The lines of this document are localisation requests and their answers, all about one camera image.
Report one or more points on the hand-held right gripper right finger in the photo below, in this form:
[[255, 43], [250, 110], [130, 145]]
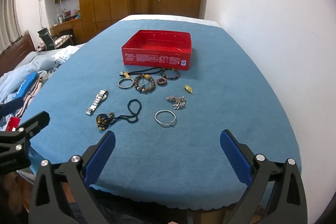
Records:
[[236, 158]]

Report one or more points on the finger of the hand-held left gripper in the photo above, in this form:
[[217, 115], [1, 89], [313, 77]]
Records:
[[31, 127], [11, 106]]

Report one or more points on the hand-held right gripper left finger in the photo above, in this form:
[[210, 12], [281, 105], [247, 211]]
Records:
[[101, 158]]

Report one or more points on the silver metal wristwatch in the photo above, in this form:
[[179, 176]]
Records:
[[97, 101]]

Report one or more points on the thin silver bangle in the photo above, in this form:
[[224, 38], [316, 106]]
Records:
[[172, 123]]

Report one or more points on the small gold pendant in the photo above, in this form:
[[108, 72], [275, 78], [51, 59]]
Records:
[[188, 88]]

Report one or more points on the red rectangular box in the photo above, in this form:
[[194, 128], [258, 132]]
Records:
[[155, 57]]

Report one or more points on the red flat packet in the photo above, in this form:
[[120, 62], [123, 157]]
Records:
[[12, 124]]

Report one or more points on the striped folded clothes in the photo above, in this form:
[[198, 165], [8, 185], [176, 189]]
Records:
[[30, 100]]

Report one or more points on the blue plastic package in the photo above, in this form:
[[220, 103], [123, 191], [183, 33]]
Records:
[[25, 85]]

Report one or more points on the light blue bedding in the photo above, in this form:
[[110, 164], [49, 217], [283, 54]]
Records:
[[39, 61]]

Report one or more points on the wooden bed headboard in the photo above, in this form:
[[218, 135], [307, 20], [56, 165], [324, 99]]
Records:
[[18, 52]]

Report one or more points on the black office chair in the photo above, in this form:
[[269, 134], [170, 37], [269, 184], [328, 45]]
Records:
[[47, 39]]

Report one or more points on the chair with patterned cushion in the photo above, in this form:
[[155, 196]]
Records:
[[64, 39]]

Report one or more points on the beige curtain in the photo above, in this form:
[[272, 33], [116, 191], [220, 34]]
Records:
[[8, 16]]

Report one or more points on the wooden desk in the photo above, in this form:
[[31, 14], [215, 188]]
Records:
[[65, 26]]

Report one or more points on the small red box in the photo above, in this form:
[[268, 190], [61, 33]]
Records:
[[68, 13]]

